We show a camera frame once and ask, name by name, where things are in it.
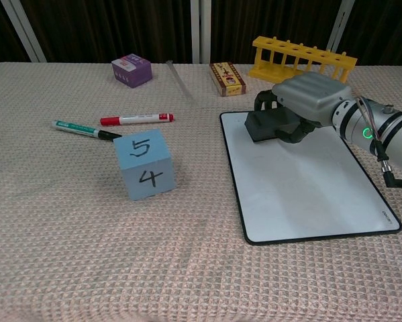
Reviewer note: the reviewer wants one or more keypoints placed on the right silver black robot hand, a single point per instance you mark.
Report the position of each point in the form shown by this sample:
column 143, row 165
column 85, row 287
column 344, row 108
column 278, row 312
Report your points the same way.
column 308, row 95

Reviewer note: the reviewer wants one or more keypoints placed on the dark grey whiteboard eraser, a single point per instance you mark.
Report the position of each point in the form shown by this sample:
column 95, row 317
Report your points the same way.
column 271, row 123

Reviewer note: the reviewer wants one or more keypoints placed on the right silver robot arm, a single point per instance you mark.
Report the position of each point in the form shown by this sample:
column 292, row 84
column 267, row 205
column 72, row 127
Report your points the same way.
column 378, row 127

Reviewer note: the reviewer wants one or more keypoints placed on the white black-framed whiteboard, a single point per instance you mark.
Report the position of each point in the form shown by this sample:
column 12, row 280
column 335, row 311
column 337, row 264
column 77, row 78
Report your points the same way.
column 308, row 188

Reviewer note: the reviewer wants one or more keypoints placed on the red whiteboard marker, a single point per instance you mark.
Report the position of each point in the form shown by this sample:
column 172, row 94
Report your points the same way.
column 137, row 119

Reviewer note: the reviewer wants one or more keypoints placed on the green whiteboard marker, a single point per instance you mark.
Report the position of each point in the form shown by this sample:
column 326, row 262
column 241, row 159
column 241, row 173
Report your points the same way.
column 83, row 129

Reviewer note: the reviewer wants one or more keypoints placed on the yellow test tube rack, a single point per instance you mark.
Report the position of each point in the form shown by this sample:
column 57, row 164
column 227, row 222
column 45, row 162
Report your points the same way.
column 304, row 60

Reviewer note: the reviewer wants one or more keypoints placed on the red yellow card box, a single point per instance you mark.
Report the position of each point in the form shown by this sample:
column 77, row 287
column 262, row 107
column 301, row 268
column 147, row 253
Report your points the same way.
column 228, row 80

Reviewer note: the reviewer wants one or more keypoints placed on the clear glass test tube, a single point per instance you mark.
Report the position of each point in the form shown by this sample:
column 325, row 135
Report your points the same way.
column 180, row 80

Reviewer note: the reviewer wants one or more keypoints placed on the blue numbered foam cube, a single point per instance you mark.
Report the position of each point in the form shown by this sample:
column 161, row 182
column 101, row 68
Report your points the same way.
column 145, row 164

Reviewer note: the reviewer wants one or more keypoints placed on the purple cube box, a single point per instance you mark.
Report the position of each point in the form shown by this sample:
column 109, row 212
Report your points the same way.
column 132, row 70

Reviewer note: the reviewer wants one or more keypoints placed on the dark pleated curtain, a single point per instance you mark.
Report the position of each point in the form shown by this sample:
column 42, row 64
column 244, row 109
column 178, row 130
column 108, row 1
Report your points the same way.
column 113, row 30

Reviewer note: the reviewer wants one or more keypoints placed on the beige waffle tablecloth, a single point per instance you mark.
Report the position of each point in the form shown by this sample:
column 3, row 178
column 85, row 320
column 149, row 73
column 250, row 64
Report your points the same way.
column 120, row 241

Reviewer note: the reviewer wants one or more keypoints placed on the white slanted frame bar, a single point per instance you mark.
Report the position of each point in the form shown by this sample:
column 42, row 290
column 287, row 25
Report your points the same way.
column 23, row 30
column 339, row 23

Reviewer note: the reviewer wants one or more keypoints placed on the white vertical frame post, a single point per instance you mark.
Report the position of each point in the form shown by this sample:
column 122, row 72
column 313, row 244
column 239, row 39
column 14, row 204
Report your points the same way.
column 200, row 30

